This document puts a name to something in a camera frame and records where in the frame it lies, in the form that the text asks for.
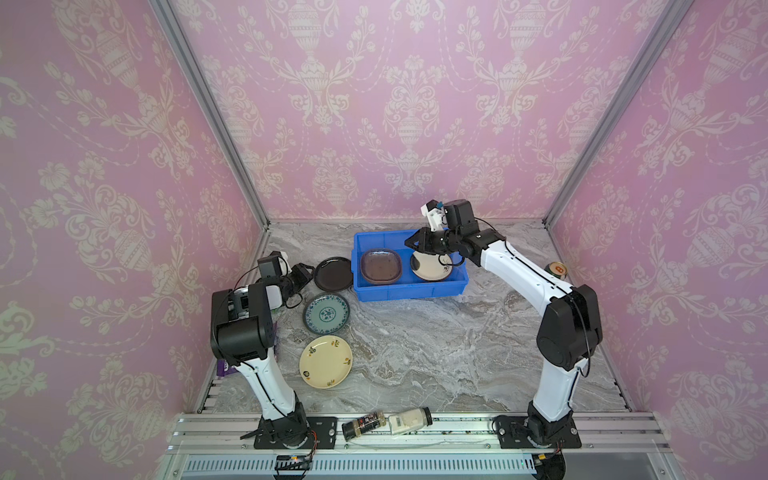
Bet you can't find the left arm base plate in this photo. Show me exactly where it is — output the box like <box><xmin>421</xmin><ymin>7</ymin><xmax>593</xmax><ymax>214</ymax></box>
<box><xmin>253</xmin><ymin>416</ymin><xmax>339</xmax><ymax>450</ymax></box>

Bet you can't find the aluminium front rail frame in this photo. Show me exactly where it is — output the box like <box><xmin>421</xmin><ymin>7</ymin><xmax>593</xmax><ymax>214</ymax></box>
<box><xmin>155</xmin><ymin>412</ymin><xmax>685</xmax><ymax>479</ymax></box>

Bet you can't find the cream plate with dark patch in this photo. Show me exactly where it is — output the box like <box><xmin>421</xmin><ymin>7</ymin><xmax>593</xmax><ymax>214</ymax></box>
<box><xmin>410</xmin><ymin>251</ymin><xmax>453</xmax><ymax>282</ymax></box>

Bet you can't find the purple snack packet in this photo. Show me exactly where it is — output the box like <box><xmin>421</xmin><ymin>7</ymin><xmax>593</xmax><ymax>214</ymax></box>
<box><xmin>216</xmin><ymin>360</ymin><xmax>231</xmax><ymax>377</ymax></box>

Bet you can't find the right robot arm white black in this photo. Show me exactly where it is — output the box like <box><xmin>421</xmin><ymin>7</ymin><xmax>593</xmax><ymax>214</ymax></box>
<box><xmin>405</xmin><ymin>199</ymin><xmax>603</xmax><ymax>447</ymax></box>

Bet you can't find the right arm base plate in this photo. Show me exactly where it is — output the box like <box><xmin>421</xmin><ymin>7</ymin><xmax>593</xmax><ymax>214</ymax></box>
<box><xmin>491</xmin><ymin>415</ymin><xmax>582</xmax><ymax>449</ymax></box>

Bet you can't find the blue plastic bin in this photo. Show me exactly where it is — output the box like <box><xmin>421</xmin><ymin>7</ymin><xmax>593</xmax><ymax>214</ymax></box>
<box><xmin>351</xmin><ymin>229</ymin><xmax>469</xmax><ymax>302</ymax></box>

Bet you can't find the green drink can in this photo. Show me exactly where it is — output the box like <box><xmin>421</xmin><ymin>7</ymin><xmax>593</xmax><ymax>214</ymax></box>
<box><xmin>544</xmin><ymin>261</ymin><xmax>568</xmax><ymax>280</ymax></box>

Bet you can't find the smoky glass plate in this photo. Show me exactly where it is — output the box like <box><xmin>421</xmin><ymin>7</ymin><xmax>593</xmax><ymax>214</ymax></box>
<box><xmin>360</xmin><ymin>248</ymin><xmax>402</xmax><ymax>285</ymax></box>

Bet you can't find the black round plate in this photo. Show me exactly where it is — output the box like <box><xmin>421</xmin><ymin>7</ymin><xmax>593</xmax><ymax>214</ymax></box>
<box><xmin>313</xmin><ymin>256</ymin><xmax>354</xmax><ymax>293</ymax></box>

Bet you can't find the teal patterned plate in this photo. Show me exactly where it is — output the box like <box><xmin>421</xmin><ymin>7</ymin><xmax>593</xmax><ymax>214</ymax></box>
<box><xmin>303</xmin><ymin>293</ymin><xmax>350</xmax><ymax>335</ymax></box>

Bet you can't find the dark spice grinder bottle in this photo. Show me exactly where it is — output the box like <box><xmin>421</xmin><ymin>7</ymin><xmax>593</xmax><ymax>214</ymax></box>
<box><xmin>342</xmin><ymin>411</ymin><xmax>387</xmax><ymax>442</ymax></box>

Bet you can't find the white bottle black cap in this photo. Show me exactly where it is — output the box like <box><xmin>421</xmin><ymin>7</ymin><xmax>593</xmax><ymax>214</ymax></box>
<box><xmin>387</xmin><ymin>407</ymin><xmax>433</xmax><ymax>435</ymax></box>

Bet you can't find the yellow floral plate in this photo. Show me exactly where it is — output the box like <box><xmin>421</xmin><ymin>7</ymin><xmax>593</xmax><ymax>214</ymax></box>
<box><xmin>299</xmin><ymin>335</ymin><xmax>354</xmax><ymax>389</ymax></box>

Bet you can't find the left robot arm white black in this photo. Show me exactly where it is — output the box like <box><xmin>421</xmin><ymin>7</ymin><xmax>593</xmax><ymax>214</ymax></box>
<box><xmin>210</xmin><ymin>251</ymin><xmax>314</xmax><ymax>449</ymax></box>

